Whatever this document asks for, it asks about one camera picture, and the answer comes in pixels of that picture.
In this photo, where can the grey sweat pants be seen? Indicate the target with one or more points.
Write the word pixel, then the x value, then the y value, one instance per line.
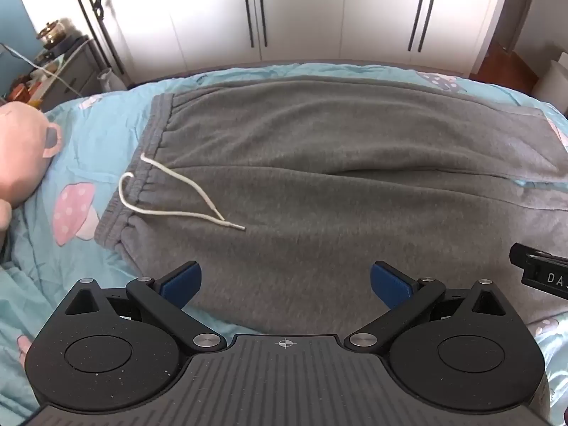
pixel 337 177

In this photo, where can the white jug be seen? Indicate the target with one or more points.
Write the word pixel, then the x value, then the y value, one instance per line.
pixel 111 80

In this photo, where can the white bin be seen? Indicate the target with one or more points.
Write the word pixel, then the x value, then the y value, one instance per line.
pixel 552 82

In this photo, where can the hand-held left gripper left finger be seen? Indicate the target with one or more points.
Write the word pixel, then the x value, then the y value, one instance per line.
pixel 183 280

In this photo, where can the grey nightstand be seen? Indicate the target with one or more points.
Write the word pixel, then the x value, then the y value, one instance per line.
pixel 75 73

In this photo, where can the brown door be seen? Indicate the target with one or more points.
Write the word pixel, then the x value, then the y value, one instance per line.
pixel 519 4

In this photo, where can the black hook on wardrobe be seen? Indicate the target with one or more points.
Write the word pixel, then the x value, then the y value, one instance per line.
pixel 98 4

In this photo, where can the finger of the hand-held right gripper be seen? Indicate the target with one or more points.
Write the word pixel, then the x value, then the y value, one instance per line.
pixel 518 254

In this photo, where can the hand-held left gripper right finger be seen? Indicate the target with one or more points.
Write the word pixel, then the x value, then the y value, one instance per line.
pixel 391 283

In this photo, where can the white wardrobe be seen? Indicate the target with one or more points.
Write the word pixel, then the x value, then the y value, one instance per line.
pixel 337 9

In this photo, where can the pink plush toy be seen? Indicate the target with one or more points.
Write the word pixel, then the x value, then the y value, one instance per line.
pixel 17 155

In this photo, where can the blue mushroom printed blanket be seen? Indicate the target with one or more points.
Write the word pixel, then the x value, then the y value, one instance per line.
pixel 84 151

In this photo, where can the glass jar on cabinet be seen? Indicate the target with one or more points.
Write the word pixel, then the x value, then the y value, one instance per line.
pixel 52 32

